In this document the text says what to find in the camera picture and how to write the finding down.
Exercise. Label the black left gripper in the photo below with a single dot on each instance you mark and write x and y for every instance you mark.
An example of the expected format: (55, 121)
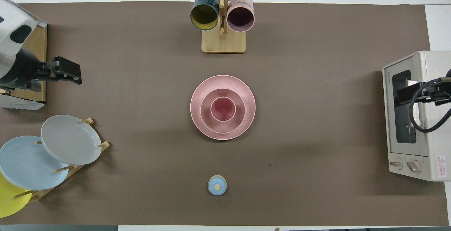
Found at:
(19, 70)

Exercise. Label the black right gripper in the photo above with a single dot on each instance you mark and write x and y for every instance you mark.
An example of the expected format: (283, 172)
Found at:
(440, 92)

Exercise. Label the pink bowl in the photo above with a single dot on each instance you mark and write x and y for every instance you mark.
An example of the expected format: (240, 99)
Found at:
(206, 118)

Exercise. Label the pink cup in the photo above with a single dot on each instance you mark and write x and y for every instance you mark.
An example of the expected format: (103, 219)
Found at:
(223, 109)

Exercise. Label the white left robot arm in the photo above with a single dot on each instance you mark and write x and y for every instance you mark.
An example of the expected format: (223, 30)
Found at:
(10, 12)

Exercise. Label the white toaster oven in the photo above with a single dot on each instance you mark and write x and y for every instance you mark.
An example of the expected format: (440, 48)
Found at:
(433, 118)

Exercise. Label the grey plate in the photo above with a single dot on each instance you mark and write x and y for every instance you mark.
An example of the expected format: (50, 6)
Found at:
(70, 139)

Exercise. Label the brown table mat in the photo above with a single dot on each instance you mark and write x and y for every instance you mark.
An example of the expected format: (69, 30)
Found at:
(317, 83)

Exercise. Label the light blue plate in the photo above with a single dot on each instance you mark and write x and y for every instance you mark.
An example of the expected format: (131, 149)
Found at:
(24, 164)

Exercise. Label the wooden plate rack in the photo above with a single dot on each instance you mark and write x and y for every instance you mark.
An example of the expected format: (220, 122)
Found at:
(75, 169)

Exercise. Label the yellow plate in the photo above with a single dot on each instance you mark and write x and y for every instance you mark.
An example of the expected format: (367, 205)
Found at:
(8, 203)

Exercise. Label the pink plate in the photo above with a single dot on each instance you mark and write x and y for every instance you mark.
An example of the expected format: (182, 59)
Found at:
(197, 118)

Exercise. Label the dark teal mug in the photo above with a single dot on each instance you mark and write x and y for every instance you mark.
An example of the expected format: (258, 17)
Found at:
(204, 14)

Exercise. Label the wooden mug tree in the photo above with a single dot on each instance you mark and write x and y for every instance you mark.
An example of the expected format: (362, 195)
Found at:
(223, 44)

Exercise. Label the pink mug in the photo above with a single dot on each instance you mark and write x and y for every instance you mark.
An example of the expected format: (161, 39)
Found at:
(240, 19)

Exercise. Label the blue bell with wooden knob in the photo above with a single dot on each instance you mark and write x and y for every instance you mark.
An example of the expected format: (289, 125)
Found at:
(213, 188)

